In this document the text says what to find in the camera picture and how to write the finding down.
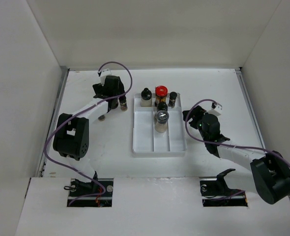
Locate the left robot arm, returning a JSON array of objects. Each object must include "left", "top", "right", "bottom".
[{"left": 45, "top": 74, "right": 126, "bottom": 196}]

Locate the black knob cap bottle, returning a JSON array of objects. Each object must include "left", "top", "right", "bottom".
[{"left": 156, "top": 101, "right": 168, "bottom": 112}]

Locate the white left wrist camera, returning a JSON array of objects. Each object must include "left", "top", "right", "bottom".
[{"left": 97, "top": 69, "right": 112, "bottom": 85}]

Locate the white plastic organizer tray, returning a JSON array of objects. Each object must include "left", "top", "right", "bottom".
[{"left": 132, "top": 93, "right": 187, "bottom": 157}]

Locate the small black lid spice bottle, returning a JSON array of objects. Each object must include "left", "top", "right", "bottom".
[{"left": 119, "top": 95, "right": 127, "bottom": 111}]

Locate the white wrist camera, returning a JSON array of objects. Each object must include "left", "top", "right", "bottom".
[
  {"left": 207, "top": 102, "right": 223, "bottom": 117},
  {"left": 97, "top": 69, "right": 112, "bottom": 85}
]

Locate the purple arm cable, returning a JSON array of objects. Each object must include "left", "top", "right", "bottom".
[
  {"left": 43, "top": 61, "right": 133, "bottom": 206},
  {"left": 184, "top": 99, "right": 290, "bottom": 196}
]

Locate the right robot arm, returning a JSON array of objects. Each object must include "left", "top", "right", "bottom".
[{"left": 182, "top": 102, "right": 290, "bottom": 205}]

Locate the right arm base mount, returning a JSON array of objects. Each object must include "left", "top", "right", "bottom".
[{"left": 200, "top": 168, "right": 248, "bottom": 207}]

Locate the clear lid pepper grinder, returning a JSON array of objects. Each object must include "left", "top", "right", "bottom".
[{"left": 155, "top": 110, "right": 169, "bottom": 133}]

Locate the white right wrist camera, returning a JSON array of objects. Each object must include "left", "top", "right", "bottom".
[{"left": 207, "top": 102, "right": 223, "bottom": 117}]

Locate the white powder black cap bottle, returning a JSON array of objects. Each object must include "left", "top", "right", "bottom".
[{"left": 141, "top": 88, "right": 152, "bottom": 107}]

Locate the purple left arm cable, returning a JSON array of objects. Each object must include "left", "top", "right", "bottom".
[{"left": 43, "top": 61, "right": 133, "bottom": 206}]

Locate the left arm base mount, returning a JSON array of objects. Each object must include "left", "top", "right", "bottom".
[{"left": 64, "top": 178, "right": 114, "bottom": 207}]

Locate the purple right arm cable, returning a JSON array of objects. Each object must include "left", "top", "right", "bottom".
[{"left": 184, "top": 99, "right": 290, "bottom": 196}]

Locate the red lid chili sauce jar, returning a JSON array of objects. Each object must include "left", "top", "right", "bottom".
[{"left": 109, "top": 98, "right": 119, "bottom": 110}]

